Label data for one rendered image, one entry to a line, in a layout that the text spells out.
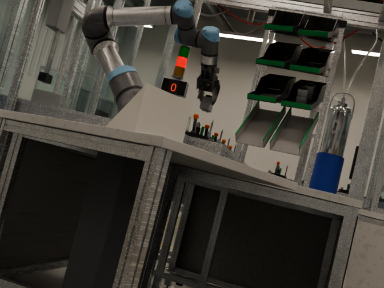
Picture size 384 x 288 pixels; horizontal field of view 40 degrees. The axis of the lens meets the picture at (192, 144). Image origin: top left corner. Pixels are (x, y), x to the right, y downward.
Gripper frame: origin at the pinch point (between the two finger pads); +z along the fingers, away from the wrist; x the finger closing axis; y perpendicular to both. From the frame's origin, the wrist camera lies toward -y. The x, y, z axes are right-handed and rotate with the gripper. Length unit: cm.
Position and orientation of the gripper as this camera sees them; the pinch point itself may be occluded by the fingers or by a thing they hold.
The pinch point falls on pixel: (207, 100)
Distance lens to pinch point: 242.6
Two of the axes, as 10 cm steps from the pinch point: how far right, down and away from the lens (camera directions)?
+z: -0.4, 8.3, 5.6
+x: 9.4, 2.2, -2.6
